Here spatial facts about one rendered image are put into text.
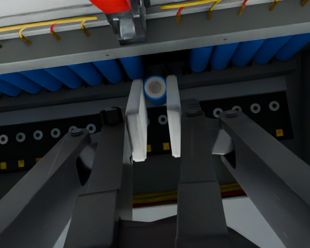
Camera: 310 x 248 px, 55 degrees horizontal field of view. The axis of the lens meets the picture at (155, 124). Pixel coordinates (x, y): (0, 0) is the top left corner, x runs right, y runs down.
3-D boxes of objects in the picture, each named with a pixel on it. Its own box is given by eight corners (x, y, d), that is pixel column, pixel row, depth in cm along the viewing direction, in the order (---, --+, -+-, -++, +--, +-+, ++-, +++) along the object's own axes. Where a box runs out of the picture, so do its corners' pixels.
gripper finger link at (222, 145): (183, 133, 14) (246, 127, 14) (178, 99, 19) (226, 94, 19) (186, 160, 15) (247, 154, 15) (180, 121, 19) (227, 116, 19)
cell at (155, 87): (171, 98, 28) (172, 89, 21) (156, 109, 28) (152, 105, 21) (160, 82, 28) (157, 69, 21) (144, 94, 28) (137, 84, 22)
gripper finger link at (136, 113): (146, 161, 17) (133, 163, 17) (147, 115, 23) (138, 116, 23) (138, 111, 16) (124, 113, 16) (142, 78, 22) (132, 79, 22)
